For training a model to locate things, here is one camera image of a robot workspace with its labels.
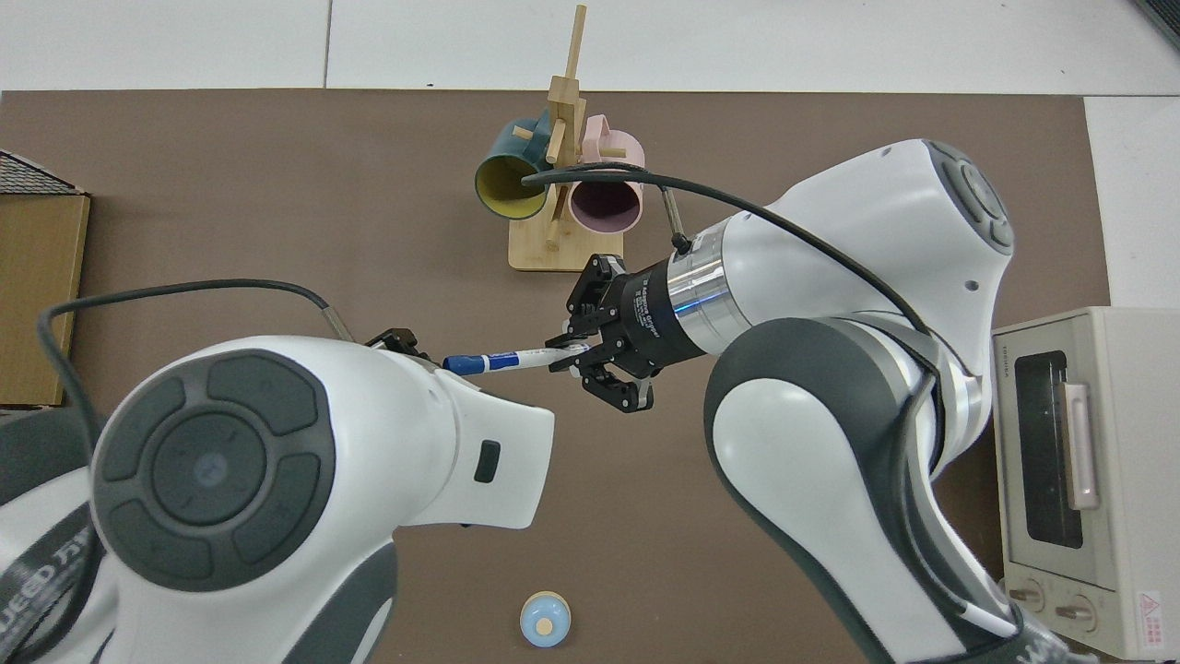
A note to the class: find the blue and white marker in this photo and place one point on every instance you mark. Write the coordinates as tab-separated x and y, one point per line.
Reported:
502	359

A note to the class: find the wooden cup stand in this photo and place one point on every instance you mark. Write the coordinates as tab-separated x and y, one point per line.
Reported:
564	249

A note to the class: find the pale toaster oven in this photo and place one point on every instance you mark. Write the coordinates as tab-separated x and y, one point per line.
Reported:
1134	516

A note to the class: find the pink cup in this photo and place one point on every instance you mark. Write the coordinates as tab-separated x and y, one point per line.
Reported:
604	207

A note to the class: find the dark grey corner object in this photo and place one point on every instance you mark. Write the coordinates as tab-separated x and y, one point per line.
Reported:
1163	18

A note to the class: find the dark teal cup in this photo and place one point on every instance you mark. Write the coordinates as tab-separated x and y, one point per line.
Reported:
502	152

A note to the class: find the brown table cloth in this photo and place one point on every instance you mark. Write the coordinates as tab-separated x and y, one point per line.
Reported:
277	203

